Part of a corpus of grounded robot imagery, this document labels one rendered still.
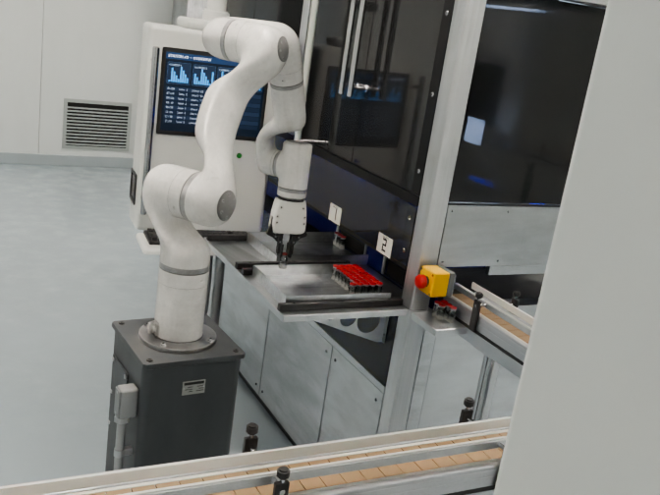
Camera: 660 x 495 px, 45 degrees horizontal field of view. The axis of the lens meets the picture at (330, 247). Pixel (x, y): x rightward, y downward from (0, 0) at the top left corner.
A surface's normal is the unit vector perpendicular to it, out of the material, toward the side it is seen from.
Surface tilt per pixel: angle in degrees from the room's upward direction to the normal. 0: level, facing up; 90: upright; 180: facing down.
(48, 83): 90
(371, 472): 0
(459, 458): 0
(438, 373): 90
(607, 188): 90
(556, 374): 90
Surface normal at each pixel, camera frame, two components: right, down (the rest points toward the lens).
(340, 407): -0.88, 0.00
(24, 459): 0.14, -0.95
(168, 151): 0.36, 0.32
